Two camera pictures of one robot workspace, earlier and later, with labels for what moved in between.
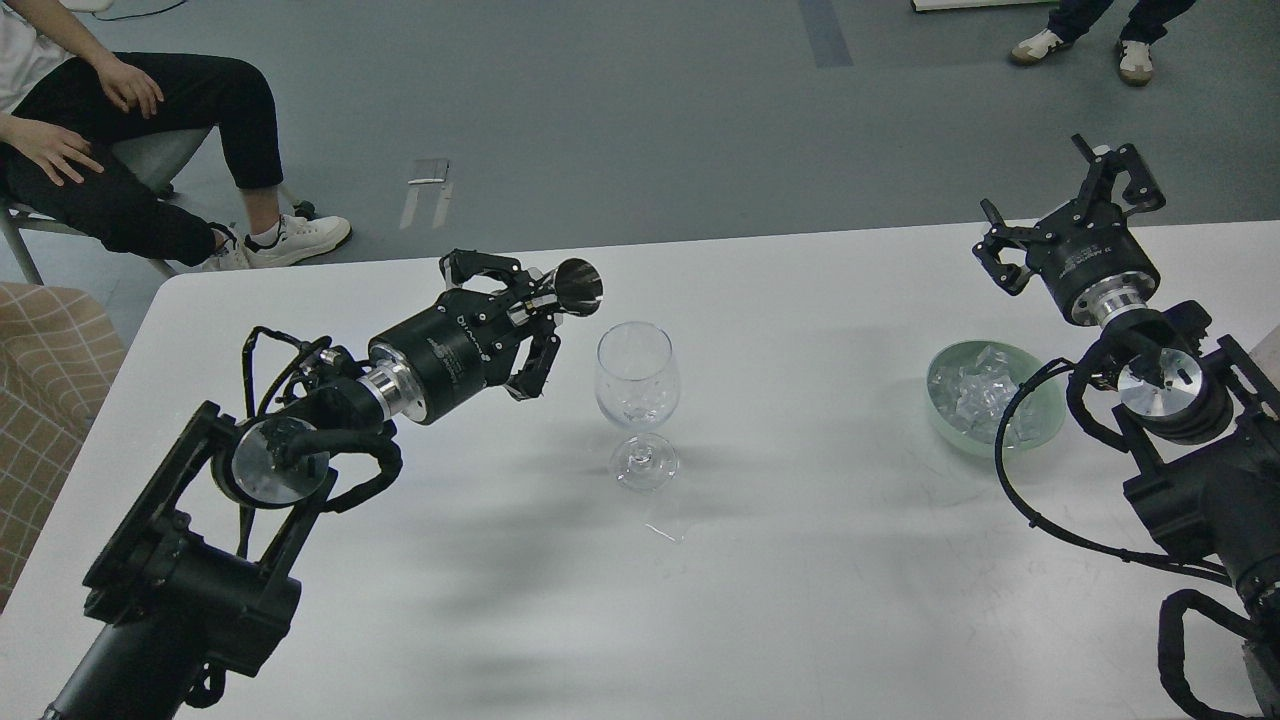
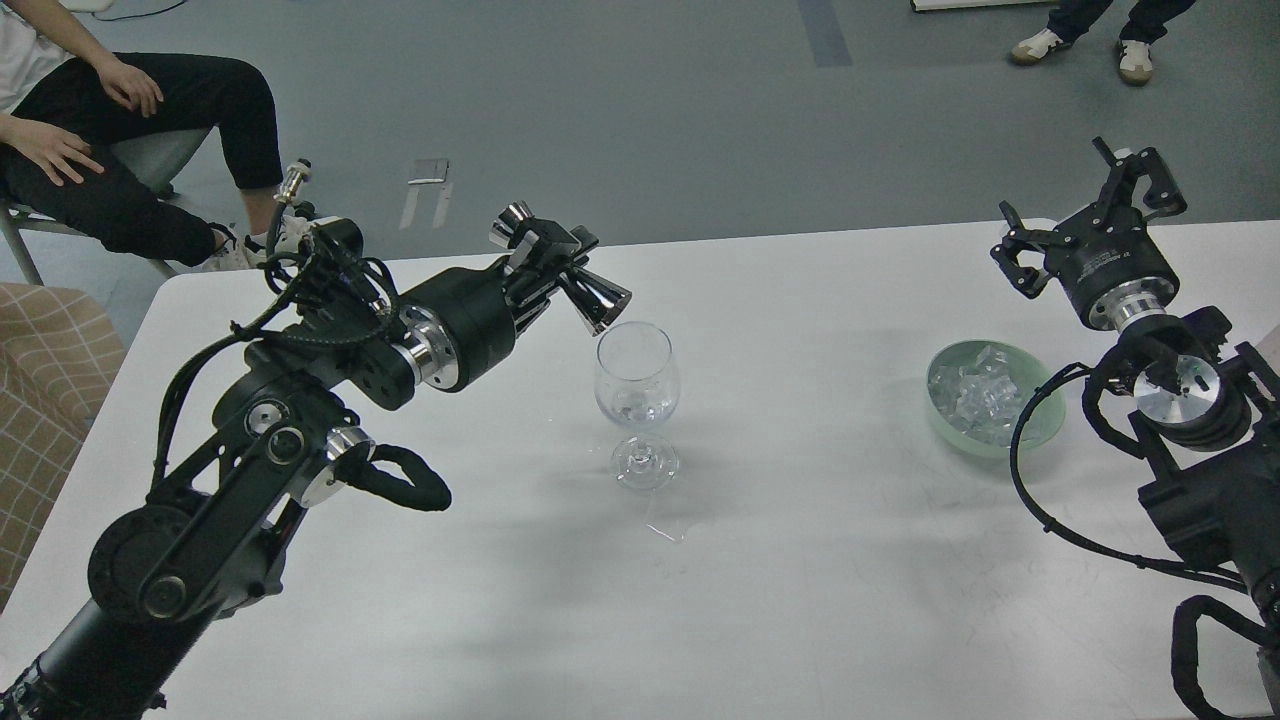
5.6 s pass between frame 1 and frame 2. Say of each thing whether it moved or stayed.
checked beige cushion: stayed
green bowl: stayed
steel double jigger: moved
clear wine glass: stayed
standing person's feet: stayed
